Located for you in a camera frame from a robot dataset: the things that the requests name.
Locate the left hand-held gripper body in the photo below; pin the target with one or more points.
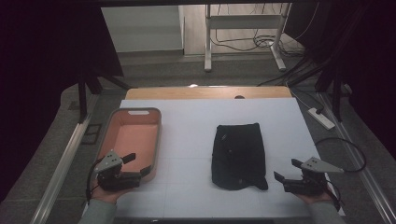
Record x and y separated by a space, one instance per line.
107 162

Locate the grey cabinet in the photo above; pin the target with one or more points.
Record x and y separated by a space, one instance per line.
143 29

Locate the person's right hand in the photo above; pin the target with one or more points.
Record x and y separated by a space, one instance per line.
313 198

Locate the white power strip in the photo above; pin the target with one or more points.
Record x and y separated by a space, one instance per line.
322 119

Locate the white table mat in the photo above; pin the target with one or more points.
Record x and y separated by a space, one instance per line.
190 124

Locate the aluminium rail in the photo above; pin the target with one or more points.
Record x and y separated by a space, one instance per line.
367 180
59 174

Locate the person's left hand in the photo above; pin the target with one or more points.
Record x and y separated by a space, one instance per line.
104 195

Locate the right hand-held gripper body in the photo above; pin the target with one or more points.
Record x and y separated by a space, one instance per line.
314 165

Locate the black plug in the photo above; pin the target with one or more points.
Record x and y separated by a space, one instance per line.
319 110

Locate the black floor grate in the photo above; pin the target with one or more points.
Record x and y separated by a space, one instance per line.
91 134

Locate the white metal desk frame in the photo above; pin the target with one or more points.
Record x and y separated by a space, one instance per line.
246 21

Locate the black stand legs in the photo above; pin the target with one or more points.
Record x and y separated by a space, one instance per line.
336 93
82 99

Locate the black cloth garment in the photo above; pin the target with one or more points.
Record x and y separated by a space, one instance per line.
238 155

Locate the dark curtain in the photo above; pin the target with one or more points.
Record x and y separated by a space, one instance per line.
46 62
367 62

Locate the orange plastic basket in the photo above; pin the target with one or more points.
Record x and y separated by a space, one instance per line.
137 137

